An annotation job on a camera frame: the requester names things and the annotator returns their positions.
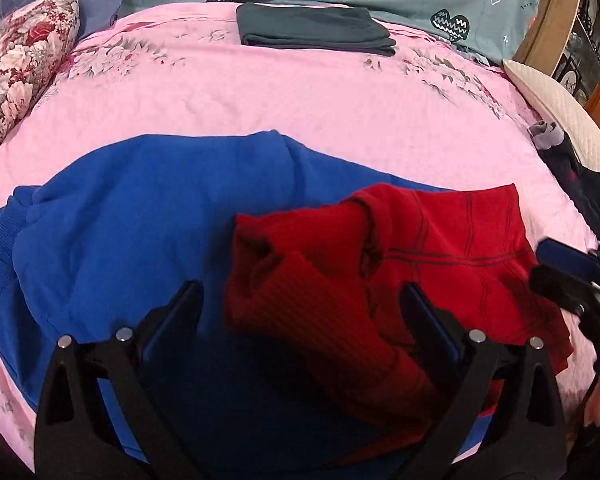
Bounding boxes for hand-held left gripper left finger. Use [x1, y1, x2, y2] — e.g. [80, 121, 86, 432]
[34, 280, 205, 480]

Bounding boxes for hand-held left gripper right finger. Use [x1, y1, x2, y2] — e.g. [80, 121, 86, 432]
[399, 282, 569, 480]

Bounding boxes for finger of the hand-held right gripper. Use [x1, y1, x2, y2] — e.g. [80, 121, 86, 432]
[529, 265, 600, 318]
[536, 238, 600, 282]

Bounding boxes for dark navy garment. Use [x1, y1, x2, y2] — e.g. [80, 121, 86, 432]
[535, 132, 600, 252]

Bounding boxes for small grey cloth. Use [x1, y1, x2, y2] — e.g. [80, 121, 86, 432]
[527, 120, 567, 152]

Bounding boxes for white quilted pillow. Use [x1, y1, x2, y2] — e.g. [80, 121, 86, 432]
[502, 59, 600, 173]

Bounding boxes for dark glass display cabinet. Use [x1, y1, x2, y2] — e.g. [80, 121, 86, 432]
[550, 0, 600, 111]

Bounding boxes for pink floral bed sheet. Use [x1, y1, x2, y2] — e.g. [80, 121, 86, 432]
[0, 2, 600, 480]

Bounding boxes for wooden headboard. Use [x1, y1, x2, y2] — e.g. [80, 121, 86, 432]
[511, 0, 600, 137]

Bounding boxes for red floral pillow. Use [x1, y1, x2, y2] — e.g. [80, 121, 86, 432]
[0, 0, 81, 183]

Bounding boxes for folded dark grey garment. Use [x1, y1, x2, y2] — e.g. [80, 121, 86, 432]
[236, 2, 398, 58]

